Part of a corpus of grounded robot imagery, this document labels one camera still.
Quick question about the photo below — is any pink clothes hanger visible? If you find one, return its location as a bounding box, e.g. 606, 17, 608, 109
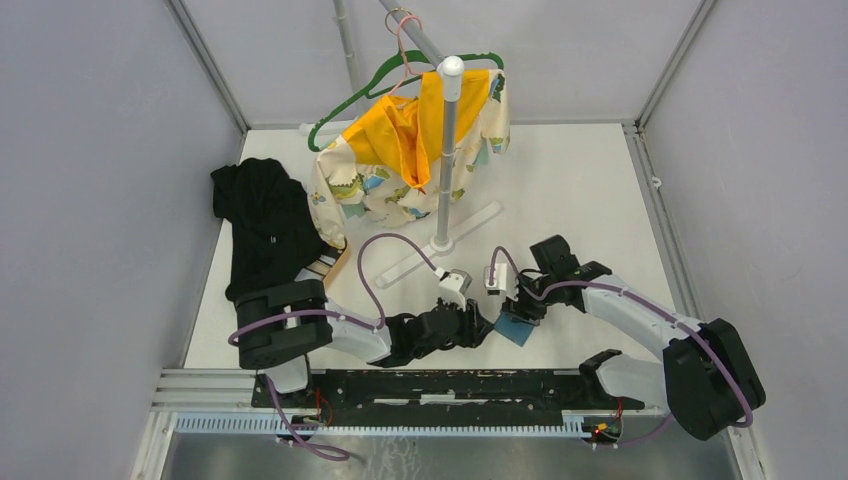
384, 7, 422, 96

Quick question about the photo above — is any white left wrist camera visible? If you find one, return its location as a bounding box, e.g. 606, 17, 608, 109
434, 267, 472, 310

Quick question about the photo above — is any white clothes rack stand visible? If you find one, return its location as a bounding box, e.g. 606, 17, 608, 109
314, 1, 501, 288

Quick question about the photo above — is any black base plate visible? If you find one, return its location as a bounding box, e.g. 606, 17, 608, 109
277, 369, 644, 428

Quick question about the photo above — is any white slotted cable duct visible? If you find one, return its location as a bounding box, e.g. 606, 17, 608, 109
174, 412, 590, 440

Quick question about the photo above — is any black garment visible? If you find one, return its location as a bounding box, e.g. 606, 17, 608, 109
210, 158, 325, 302

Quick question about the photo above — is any yellow dinosaur print shirt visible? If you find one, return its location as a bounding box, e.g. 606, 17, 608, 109
307, 69, 510, 248

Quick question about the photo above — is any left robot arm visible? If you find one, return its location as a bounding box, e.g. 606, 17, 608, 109
227, 280, 493, 408

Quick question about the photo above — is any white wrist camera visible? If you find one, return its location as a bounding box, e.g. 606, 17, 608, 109
483, 261, 517, 297
434, 267, 472, 310

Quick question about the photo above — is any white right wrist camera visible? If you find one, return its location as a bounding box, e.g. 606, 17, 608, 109
483, 261, 517, 297

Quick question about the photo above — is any green clothes hanger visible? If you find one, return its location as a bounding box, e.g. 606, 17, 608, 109
305, 49, 505, 153

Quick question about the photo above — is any yellow box of cards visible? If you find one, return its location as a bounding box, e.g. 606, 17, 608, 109
304, 242, 349, 289

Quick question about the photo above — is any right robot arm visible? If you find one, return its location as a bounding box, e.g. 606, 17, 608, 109
484, 235, 766, 441

